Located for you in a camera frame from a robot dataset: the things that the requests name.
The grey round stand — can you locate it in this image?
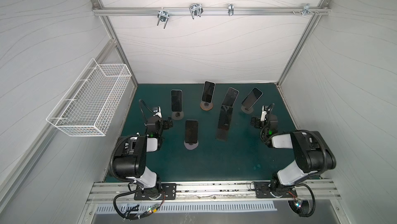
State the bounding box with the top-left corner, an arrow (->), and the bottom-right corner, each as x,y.
172,111 -> 184,121
241,105 -> 254,114

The white wire basket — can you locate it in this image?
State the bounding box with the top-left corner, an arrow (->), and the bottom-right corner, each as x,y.
46,58 -> 131,137

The metal u-bolt clamp left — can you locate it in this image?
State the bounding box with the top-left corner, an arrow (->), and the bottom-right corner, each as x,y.
157,10 -> 170,29

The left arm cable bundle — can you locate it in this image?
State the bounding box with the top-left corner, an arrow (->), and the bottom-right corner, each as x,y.
113,186 -> 166,221

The metal u-bolt clamp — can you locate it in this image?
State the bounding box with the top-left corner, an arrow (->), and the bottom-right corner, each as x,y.
189,4 -> 203,19
157,10 -> 170,29

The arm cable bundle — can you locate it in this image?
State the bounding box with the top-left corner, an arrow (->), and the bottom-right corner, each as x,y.
287,183 -> 316,218
113,186 -> 166,221

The aluminium crossbar rail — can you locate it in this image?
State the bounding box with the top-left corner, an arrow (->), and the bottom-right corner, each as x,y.
93,6 -> 331,16

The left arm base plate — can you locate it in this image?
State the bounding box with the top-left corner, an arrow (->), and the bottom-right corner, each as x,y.
134,183 -> 176,201

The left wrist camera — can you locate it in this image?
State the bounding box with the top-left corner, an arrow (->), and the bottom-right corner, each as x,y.
153,106 -> 162,118

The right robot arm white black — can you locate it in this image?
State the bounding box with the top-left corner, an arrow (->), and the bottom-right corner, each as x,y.
250,114 -> 337,198

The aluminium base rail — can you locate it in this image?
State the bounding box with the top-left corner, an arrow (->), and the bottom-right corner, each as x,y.
86,179 -> 342,203

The phone on wooden stand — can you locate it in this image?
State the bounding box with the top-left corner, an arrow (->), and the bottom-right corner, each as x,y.
202,81 -> 216,103

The metal bracket right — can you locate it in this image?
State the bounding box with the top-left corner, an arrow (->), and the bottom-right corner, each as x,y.
291,4 -> 319,16

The metal u-bolt clamp middle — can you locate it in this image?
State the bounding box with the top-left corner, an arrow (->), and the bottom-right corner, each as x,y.
189,4 -> 203,19

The black folding phone stand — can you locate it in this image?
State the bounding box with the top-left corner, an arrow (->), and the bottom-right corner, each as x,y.
216,129 -> 228,141

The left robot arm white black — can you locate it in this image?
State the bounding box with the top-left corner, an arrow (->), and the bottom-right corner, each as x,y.
109,116 -> 173,192

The metal clamp small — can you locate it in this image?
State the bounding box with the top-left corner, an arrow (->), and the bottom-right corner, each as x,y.
228,4 -> 234,16

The grey round stand right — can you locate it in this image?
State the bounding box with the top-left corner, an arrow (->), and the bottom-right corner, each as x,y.
241,105 -> 254,114

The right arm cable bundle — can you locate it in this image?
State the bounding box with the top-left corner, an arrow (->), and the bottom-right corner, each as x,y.
287,183 -> 316,218

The wooden round stand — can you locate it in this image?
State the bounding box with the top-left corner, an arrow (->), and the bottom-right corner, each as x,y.
200,101 -> 214,111

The grey round stand left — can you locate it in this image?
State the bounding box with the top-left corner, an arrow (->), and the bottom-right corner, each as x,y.
172,111 -> 184,121

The white slotted cable duct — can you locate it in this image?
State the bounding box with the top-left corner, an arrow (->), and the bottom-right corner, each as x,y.
95,201 -> 277,214

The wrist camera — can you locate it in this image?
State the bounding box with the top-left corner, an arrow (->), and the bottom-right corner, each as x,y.
153,106 -> 162,118
260,106 -> 268,122

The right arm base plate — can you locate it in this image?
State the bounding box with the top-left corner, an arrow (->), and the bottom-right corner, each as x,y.
252,181 -> 298,199

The lilac front round stand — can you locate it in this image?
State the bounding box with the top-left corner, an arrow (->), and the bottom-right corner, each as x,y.
184,141 -> 199,151

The phone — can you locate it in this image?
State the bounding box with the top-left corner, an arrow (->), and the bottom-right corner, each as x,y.
202,81 -> 216,103
242,87 -> 263,109
171,90 -> 183,112
218,105 -> 233,131
185,120 -> 199,144
222,87 -> 239,107

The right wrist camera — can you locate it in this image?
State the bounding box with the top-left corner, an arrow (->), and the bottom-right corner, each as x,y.
260,106 -> 268,122

